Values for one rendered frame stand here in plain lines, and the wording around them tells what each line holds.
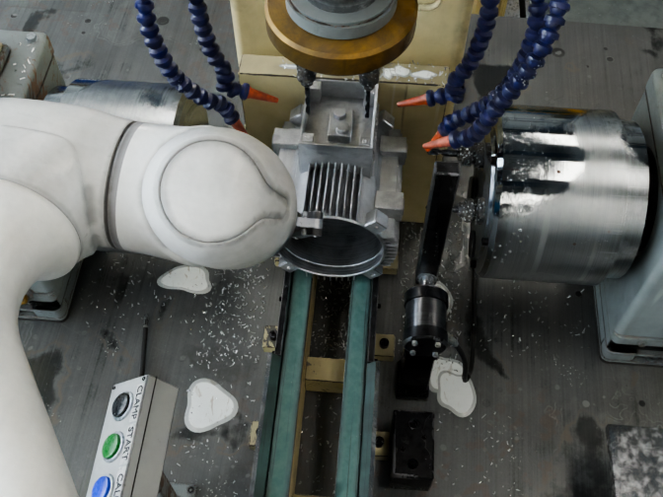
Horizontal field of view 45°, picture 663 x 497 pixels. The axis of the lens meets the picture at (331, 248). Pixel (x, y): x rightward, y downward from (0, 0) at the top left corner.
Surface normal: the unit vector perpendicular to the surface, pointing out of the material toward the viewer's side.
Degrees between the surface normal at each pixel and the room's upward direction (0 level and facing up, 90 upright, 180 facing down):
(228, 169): 23
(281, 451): 0
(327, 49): 0
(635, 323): 89
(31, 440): 45
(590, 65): 0
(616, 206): 39
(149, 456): 50
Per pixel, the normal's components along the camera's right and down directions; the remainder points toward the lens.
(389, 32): 0.00, -0.53
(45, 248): 0.72, 0.34
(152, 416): 0.77, -0.29
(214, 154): 0.06, -0.27
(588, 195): -0.05, 0.06
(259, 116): -0.08, 0.84
